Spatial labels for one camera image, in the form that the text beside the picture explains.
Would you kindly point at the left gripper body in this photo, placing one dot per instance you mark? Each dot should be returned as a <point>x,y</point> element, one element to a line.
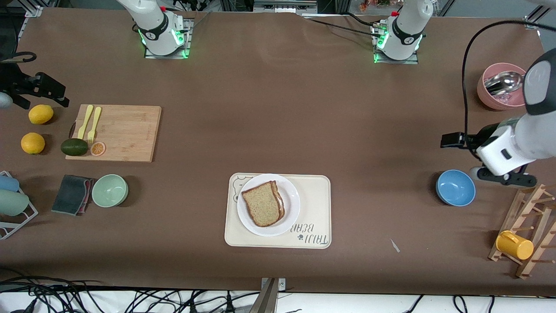
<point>483,136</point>

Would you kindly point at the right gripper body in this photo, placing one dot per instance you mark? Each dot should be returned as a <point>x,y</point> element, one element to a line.
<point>14,83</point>

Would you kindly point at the white round plate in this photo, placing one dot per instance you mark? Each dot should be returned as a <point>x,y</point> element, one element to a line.
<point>291,195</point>

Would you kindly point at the brown bread slice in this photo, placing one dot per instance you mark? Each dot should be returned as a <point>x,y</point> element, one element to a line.
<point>260,203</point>

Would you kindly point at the sandwich base bread slice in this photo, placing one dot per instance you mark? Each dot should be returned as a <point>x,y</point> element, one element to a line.
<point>278,191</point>

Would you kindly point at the yellow lemon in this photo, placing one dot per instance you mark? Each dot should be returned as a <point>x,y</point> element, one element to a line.
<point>33,143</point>
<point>41,114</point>

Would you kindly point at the yellow plastic knife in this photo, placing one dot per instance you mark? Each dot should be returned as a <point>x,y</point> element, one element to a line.
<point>86,117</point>

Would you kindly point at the yellow plastic fork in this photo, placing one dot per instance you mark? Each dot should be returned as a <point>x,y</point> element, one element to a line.
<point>94,119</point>

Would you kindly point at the blue bowl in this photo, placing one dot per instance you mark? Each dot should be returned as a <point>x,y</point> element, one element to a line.
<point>455,188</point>

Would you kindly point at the green avocado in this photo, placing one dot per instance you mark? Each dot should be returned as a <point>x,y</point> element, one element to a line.
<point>74,147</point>

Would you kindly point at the clear ice pieces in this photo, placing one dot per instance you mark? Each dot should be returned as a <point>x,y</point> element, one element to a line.
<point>504,99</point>

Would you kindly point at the pink bowl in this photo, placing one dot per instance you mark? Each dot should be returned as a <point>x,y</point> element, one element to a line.
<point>486,102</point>

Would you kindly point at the orange slice toy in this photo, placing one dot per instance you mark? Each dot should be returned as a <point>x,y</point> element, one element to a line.
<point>97,149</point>

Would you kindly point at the wooden cup rack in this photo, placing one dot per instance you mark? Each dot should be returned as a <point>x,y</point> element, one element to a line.
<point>527,204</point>

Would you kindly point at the metal scoop spoon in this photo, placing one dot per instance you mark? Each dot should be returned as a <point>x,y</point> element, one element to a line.
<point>504,82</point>

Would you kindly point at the bamboo cutting board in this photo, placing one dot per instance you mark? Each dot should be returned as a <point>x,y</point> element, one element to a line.
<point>126,132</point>

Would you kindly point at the folded grey cloth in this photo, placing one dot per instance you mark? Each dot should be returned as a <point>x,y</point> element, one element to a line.
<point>69,194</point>

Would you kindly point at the light blue cup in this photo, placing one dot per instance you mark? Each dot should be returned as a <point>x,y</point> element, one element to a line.
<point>8,183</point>

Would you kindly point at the yellow mug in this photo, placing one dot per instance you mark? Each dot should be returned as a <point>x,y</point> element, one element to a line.
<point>514,245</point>

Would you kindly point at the mint green bowl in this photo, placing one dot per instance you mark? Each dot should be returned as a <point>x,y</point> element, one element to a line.
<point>109,190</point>

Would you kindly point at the sage green cup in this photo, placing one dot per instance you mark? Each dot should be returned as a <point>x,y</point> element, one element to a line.
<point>13,202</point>

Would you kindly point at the small white paper scrap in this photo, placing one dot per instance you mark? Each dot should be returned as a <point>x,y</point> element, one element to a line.
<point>394,245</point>

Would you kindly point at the cream bear print tray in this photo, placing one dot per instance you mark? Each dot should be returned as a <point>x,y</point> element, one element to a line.
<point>315,191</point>

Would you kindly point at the aluminium frame post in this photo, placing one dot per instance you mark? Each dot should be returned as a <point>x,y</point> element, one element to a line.
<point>532,21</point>
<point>32,11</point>

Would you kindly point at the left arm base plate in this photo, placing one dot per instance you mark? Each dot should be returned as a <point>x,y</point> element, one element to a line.
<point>397,61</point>

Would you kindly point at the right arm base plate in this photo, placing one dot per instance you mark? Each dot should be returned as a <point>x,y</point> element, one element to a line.
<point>187,41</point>

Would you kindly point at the metal table edge bracket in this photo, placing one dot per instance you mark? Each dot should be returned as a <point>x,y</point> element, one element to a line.
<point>269,300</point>

